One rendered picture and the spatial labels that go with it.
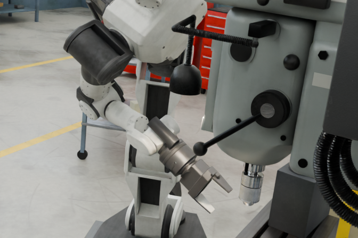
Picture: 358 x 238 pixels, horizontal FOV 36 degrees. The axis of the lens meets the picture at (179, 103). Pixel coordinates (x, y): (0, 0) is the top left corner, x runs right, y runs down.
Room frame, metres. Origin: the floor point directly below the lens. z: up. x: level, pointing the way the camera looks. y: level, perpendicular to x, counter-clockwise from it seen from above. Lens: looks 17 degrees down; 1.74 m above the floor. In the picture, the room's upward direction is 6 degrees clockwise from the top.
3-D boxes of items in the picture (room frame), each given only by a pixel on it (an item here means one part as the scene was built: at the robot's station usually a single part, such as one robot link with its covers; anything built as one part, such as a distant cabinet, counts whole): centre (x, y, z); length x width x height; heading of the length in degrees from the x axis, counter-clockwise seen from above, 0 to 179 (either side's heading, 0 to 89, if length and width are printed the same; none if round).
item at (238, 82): (1.11, -0.18, 1.47); 0.21 x 0.19 x 0.32; 153
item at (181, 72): (1.19, -0.01, 1.45); 0.07 x 0.07 x 0.06
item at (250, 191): (1.12, -0.18, 1.23); 0.05 x 0.05 x 0.06
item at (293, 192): (1.57, -0.42, 1.03); 0.22 x 0.12 x 0.20; 147
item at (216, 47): (1.17, -0.08, 1.45); 0.04 x 0.04 x 0.21; 63
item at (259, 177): (1.12, -0.18, 1.26); 0.05 x 0.05 x 0.01
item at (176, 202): (1.97, 0.05, 0.68); 0.21 x 0.20 x 0.13; 172
